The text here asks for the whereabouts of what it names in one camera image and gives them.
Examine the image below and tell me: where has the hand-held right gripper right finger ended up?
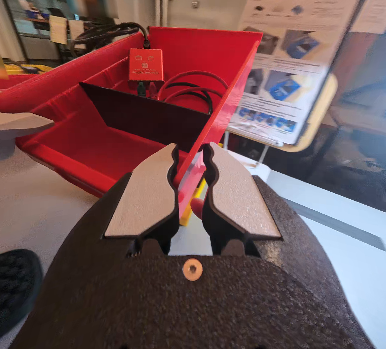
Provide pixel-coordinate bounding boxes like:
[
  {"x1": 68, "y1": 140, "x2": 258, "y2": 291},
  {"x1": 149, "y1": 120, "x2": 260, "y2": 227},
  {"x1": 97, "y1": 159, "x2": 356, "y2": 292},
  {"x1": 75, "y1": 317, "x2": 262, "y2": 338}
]
[{"x1": 202, "y1": 142, "x2": 283, "y2": 255}]

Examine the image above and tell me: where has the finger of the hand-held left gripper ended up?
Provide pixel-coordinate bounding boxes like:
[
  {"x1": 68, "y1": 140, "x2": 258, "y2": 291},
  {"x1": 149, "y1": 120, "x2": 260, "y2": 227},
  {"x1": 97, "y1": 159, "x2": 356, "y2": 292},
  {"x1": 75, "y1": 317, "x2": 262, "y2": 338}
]
[{"x1": 0, "y1": 112, "x2": 55, "y2": 160}]

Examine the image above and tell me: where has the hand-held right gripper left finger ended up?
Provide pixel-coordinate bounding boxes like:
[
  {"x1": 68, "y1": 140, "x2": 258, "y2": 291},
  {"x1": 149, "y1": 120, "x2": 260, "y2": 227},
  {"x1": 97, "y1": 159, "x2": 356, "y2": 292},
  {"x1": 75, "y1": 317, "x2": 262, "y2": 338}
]
[{"x1": 104, "y1": 143, "x2": 180, "y2": 255}]

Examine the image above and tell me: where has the yellow plastic bin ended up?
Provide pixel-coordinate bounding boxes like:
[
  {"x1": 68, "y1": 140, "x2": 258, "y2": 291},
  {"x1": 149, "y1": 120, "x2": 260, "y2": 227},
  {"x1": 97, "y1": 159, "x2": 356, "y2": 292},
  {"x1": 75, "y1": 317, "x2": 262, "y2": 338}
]
[{"x1": 0, "y1": 64, "x2": 208, "y2": 226}]

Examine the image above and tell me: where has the red ethernet cable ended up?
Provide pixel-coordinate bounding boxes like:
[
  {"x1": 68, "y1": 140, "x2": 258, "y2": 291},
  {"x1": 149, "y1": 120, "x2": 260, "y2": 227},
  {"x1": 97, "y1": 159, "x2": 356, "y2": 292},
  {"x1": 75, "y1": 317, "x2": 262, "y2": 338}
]
[{"x1": 148, "y1": 71, "x2": 230, "y2": 102}]

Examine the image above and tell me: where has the black ethernet cable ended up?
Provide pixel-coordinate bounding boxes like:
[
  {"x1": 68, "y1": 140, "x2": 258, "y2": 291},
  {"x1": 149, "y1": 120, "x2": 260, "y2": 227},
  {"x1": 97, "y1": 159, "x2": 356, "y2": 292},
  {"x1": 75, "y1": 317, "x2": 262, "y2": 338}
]
[{"x1": 71, "y1": 22, "x2": 151, "y2": 51}]

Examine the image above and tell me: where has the red ethernet splitter box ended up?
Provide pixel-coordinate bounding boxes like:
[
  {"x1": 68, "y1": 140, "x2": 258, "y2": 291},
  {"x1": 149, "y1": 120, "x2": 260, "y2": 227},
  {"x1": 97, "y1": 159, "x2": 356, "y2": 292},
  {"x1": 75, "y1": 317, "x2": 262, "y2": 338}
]
[{"x1": 127, "y1": 48, "x2": 165, "y2": 88}]

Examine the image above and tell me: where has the red plastic bin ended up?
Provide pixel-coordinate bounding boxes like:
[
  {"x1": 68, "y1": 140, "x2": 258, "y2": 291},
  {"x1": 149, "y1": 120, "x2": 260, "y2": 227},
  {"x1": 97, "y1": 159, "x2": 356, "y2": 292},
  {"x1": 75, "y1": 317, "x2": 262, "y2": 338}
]
[{"x1": 0, "y1": 26, "x2": 263, "y2": 226}]

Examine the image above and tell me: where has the black bin divider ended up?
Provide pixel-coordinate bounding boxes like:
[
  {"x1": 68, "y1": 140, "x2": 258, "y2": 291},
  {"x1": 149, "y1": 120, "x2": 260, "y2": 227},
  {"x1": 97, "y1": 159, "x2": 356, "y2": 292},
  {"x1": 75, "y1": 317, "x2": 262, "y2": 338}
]
[{"x1": 79, "y1": 82, "x2": 211, "y2": 152}]

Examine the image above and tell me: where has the hanging paper note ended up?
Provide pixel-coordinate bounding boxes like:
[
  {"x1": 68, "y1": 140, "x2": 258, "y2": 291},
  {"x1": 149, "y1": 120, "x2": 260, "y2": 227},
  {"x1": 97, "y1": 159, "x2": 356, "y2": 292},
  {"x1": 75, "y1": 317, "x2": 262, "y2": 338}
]
[
  {"x1": 49, "y1": 15, "x2": 68, "y2": 45},
  {"x1": 68, "y1": 20, "x2": 85, "y2": 49}
]

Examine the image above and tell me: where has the printed instruction sheet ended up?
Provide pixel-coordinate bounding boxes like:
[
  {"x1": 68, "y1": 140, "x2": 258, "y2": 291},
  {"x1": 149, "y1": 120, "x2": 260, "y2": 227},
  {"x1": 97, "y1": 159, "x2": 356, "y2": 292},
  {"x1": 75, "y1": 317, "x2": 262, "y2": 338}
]
[{"x1": 228, "y1": 0, "x2": 367, "y2": 146}]

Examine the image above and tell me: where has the black mesh pad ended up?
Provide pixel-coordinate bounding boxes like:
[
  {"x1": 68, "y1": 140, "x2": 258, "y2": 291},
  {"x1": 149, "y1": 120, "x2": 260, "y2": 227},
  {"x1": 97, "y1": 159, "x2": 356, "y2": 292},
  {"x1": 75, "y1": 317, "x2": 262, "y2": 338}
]
[{"x1": 0, "y1": 249, "x2": 43, "y2": 337}]

